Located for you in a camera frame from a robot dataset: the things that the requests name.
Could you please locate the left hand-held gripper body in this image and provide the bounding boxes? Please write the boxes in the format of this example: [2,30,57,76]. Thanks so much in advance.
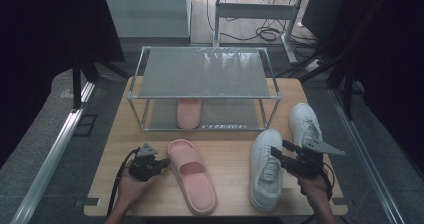
[128,143,159,182]

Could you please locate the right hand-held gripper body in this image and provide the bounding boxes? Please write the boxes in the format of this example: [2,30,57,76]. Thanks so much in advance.
[283,134,347,178]

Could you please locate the white sneaker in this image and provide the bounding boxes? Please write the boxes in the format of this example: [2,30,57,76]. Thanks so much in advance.
[249,128,286,213]
[289,102,324,150]

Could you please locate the pink slipper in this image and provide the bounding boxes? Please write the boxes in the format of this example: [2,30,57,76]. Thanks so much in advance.
[176,98,204,130]
[167,138,218,217]

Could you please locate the two-tier metal shoe rack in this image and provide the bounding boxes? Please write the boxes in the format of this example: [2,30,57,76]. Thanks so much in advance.
[126,45,283,132]

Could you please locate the person's left hand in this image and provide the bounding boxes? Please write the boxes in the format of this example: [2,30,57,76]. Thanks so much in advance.
[114,169,156,208]

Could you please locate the person's right hand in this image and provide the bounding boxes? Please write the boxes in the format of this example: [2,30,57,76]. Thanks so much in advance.
[296,174,331,203]

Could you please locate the black metal stand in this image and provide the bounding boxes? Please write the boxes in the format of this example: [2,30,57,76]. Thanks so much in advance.
[71,55,131,110]
[299,0,381,120]

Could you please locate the dark curtain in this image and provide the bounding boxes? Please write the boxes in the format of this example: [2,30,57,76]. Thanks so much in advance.
[0,0,126,168]
[343,0,424,175]

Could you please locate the white cabinet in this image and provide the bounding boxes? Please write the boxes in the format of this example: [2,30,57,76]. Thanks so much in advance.
[102,0,193,39]

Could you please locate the right hand-held gripper black cable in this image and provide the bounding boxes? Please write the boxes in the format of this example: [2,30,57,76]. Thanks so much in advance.
[299,162,335,224]

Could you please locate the aluminium rail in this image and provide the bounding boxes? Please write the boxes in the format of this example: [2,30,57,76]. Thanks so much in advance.
[328,88,406,224]
[11,82,96,224]

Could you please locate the black cables on floor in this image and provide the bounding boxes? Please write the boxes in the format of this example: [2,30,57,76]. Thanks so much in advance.
[206,0,318,48]

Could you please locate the white desk frame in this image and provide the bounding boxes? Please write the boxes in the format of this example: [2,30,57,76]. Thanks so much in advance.
[212,0,306,65]

